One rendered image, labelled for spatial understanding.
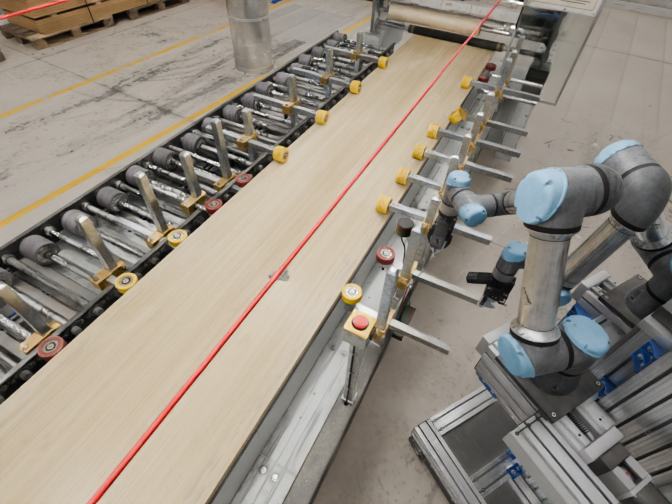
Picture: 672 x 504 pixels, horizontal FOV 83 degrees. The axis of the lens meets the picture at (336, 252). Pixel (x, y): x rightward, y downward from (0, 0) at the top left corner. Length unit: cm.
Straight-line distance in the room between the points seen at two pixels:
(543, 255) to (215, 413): 101
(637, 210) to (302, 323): 104
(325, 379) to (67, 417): 86
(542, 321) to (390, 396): 138
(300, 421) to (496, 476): 94
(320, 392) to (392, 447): 72
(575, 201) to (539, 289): 22
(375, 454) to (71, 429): 136
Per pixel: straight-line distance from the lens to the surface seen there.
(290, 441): 155
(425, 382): 237
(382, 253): 164
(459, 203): 129
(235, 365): 137
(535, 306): 104
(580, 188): 95
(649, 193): 123
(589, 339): 117
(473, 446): 209
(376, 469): 218
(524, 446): 133
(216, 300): 152
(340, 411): 149
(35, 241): 213
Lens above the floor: 211
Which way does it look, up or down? 48 degrees down
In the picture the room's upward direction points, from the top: 3 degrees clockwise
